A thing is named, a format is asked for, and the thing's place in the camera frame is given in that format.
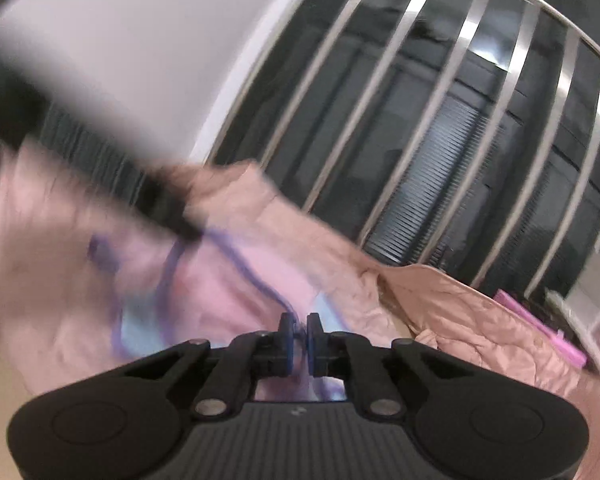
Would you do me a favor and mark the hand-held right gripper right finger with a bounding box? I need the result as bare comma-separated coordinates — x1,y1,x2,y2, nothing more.
306,312,496,420

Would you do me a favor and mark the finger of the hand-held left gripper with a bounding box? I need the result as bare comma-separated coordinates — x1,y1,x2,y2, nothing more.
135,172,203,243

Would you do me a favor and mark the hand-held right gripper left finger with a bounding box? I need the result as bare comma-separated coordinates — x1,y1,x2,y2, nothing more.
105,312,297,420

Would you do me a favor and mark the pink purple-trimmed top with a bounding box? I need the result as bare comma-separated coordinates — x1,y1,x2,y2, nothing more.
0,142,381,406

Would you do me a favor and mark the pink quilted jacket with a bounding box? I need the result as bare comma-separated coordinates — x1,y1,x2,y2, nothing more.
167,160,600,480

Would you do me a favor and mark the pink flat book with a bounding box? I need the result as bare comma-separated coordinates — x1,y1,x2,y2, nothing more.
495,287,588,367

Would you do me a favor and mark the metal window grille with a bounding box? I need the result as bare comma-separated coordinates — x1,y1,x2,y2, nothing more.
195,0,600,306

